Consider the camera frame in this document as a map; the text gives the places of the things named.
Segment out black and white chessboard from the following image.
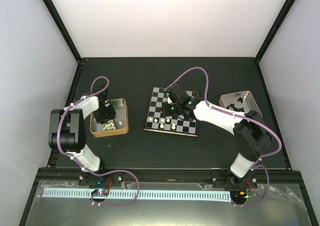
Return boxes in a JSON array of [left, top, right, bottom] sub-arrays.
[[144, 87, 197, 137]]

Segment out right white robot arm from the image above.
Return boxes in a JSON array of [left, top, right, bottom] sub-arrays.
[[162, 84, 272, 187]]

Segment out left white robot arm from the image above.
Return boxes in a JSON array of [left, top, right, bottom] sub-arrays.
[[48, 87, 116, 185]]

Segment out white pieces in tin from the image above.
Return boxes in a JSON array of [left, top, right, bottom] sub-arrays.
[[102, 120, 125, 131]]

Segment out black pieces in tray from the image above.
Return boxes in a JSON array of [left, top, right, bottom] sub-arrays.
[[226, 97, 250, 113]]

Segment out left circuit board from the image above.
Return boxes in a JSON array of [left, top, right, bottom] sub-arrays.
[[91, 189, 109, 197]]

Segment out circuit board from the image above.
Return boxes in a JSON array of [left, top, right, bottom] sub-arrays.
[[230, 191, 256, 199], [91, 189, 109, 197]]

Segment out right circuit board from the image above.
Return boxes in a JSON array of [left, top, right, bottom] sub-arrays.
[[230, 191, 256, 199]]

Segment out gold tin tray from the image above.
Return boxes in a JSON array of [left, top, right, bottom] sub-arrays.
[[90, 98, 129, 138]]

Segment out pink mesh tray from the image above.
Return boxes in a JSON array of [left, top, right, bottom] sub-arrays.
[[218, 91, 262, 117]]

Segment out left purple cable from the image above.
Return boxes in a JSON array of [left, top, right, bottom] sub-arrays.
[[56, 76, 140, 206]]

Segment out purple cable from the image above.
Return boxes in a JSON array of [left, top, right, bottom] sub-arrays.
[[172, 67, 282, 166], [56, 76, 140, 206]]

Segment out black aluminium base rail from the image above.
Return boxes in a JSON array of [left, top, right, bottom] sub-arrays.
[[35, 168, 305, 188]]

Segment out light blue slotted cable duct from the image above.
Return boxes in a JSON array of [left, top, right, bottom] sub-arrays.
[[42, 188, 231, 202]]

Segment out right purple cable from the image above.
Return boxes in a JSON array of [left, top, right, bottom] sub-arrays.
[[172, 67, 282, 166]]

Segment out left black frame post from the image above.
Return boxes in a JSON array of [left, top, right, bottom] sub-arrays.
[[42, 0, 82, 62]]

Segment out black frame post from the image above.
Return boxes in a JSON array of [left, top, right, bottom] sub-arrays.
[[42, 0, 82, 62], [254, 0, 296, 63]]

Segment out right black frame post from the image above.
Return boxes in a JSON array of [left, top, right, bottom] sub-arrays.
[[254, 0, 296, 63]]

